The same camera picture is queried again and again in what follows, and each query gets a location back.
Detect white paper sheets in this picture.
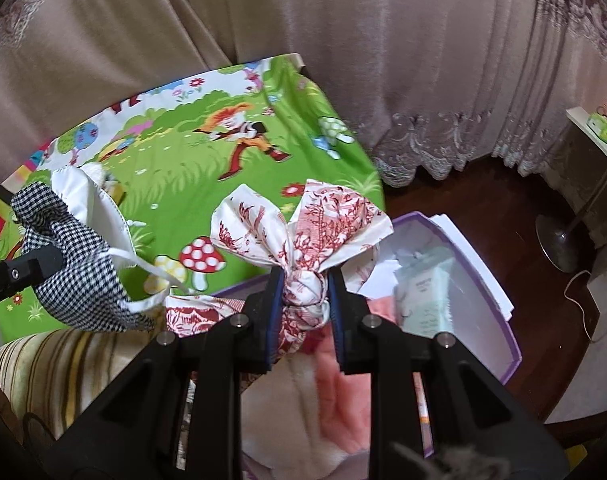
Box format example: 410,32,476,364
428,214,515,321

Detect white fluffy cloth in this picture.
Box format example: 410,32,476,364
240,355,374,480

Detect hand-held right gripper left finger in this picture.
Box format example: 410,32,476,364
43,265,286,480

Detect purple storage box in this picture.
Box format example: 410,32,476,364
203,211,523,480

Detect striped sofa cushion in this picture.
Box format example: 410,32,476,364
0,305,194,441

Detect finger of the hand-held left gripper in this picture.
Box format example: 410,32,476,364
0,245,66,311

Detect beige curtain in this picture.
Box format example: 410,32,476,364
0,0,607,191

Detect green printed play mat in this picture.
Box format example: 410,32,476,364
0,55,387,331

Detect metal fan stand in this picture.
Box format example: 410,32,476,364
536,160,607,273

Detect green toy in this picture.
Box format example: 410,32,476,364
586,102,607,142

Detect pink fuzzy cloth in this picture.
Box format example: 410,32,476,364
303,295,424,451

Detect black white checked face mask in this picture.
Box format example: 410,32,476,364
10,165,199,333

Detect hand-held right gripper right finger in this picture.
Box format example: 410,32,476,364
326,266,569,480

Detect white cable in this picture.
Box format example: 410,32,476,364
563,269,607,343

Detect red and white printed cloth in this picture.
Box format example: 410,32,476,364
164,178,395,361

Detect white wet wipes packet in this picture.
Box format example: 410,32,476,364
393,247,457,338

